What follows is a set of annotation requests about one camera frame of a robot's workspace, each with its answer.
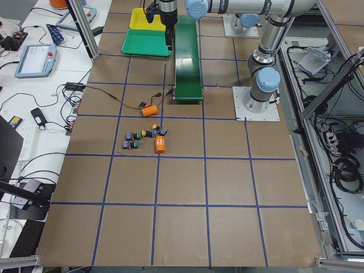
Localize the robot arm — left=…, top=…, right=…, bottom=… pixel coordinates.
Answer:
left=185, top=0, right=316, bottom=114
left=144, top=1, right=259, bottom=51

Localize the orange cylinder labelled 4680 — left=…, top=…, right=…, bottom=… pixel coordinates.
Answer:
left=155, top=135, right=166, bottom=154

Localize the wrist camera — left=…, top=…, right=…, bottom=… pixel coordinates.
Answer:
left=143, top=0, right=158, bottom=23

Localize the black power adapter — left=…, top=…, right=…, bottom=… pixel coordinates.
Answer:
left=92, top=26, right=104, bottom=37

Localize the small controller circuit board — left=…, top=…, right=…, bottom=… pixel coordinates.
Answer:
left=138, top=102, right=147, bottom=109

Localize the green push button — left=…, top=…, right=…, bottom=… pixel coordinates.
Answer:
left=122, top=140, right=139, bottom=150
left=125, top=132, right=143, bottom=141

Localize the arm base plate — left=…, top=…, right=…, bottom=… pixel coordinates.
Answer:
left=223, top=14, right=259, bottom=39
left=233, top=86, right=280, bottom=122

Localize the yellow tray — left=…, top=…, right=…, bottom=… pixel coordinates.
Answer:
left=129, top=7, right=166, bottom=31

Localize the white power strip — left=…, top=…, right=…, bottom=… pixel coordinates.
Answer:
left=18, top=125, right=38, bottom=162

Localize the aluminium frame post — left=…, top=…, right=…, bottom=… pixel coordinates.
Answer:
left=65, top=0, right=100, bottom=60

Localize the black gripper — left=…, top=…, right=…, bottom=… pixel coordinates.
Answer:
left=158, top=0, right=177, bottom=51

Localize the yellow push button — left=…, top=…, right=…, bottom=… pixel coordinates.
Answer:
left=141, top=130, right=158, bottom=138
left=151, top=123, right=167, bottom=136

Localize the blue plaid cloth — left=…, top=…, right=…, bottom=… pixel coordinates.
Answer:
left=46, top=24, right=64, bottom=45

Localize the plain orange cylinder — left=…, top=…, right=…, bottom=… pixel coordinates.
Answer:
left=142, top=105, right=158, bottom=117

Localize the green conveyor belt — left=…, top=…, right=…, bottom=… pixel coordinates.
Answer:
left=172, top=15, right=203, bottom=101

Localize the blue teach pendant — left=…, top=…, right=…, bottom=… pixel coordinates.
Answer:
left=56, top=6, right=97, bottom=32
left=15, top=44, right=57, bottom=78

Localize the green tray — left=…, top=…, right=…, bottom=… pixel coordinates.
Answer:
left=121, top=29, right=171, bottom=57

